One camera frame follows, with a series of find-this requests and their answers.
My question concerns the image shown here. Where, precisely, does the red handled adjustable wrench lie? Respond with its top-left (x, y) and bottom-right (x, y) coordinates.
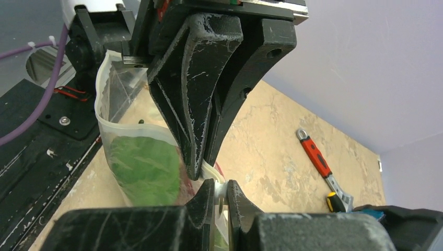
top-left (296, 129), bottom-right (354, 212)

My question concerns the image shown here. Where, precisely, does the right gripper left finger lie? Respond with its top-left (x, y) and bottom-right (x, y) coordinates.
top-left (41, 179), bottom-right (215, 250)

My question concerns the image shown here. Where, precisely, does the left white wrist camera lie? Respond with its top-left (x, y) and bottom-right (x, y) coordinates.
top-left (60, 0), bottom-right (125, 28)

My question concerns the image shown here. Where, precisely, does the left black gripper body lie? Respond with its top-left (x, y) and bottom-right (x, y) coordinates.
top-left (122, 1), bottom-right (309, 67)

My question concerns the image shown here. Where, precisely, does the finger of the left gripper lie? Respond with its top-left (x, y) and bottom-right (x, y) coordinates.
top-left (148, 13), bottom-right (243, 180)
top-left (204, 18), bottom-right (297, 165)

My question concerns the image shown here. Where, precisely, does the green bell pepper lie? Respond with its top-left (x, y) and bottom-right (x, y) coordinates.
top-left (108, 136), bottom-right (181, 207)

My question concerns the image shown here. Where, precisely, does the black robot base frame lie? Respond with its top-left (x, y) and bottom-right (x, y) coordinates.
top-left (1, 86), bottom-right (101, 250)

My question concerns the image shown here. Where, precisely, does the clear zip top bag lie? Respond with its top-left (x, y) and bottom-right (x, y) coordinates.
top-left (94, 50), bottom-right (230, 251)

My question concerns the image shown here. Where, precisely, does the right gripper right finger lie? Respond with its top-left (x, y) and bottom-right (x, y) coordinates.
top-left (226, 180), bottom-right (395, 250)

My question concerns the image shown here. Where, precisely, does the black plastic toolbox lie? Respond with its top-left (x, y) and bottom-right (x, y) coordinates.
top-left (353, 204), bottom-right (442, 250)

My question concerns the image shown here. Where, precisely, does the yellow black screwdriver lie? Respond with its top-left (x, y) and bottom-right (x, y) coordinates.
top-left (326, 192), bottom-right (347, 213)

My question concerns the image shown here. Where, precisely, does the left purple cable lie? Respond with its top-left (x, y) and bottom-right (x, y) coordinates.
top-left (0, 24), bottom-right (70, 147)

